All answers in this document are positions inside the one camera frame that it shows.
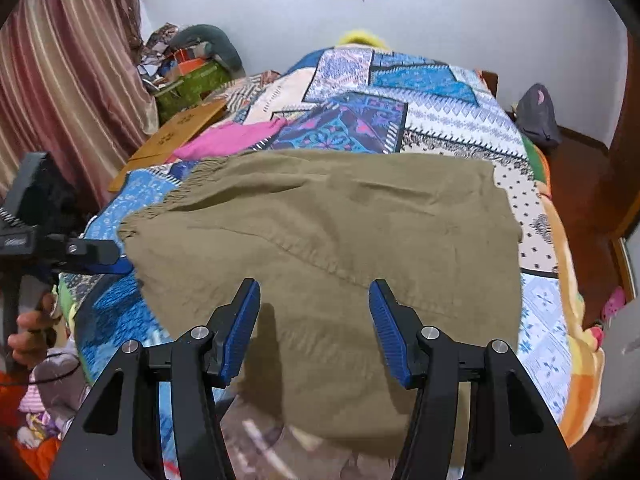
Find grey backpack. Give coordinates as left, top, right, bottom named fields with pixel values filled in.
left=515, top=84, right=562, bottom=148

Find khaki olive pants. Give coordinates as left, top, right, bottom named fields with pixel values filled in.
left=119, top=150, right=522, bottom=458

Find patchwork patterned bedsheet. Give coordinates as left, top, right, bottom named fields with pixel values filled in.
left=54, top=45, right=576, bottom=480

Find orange green blanket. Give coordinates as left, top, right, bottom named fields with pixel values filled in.
left=523, top=136, right=605, bottom=448

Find pink slipper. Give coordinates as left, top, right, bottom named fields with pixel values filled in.
left=601, top=286, right=626, bottom=323

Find striped pink curtain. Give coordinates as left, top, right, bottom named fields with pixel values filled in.
left=1, top=0, right=158, bottom=210

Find grey-green plush toy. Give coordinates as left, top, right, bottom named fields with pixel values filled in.
left=169, top=24, right=244, bottom=74

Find person's left hand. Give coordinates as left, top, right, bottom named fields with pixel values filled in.
left=8, top=292, right=60, bottom=368

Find yellow pillow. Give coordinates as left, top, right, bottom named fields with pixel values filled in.
left=336, top=29, right=390, bottom=51

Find wooden lap tray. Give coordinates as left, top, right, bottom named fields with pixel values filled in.
left=107, top=98, right=227, bottom=193

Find black cable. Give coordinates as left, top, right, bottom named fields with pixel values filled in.
left=0, top=353, right=84, bottom=388

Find pink folded pants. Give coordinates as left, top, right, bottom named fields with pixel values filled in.
left=171, top=117, right=288, bottom=160

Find green patterned bag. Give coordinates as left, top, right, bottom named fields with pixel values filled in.
left=154, top=61, right=231, bottom=125

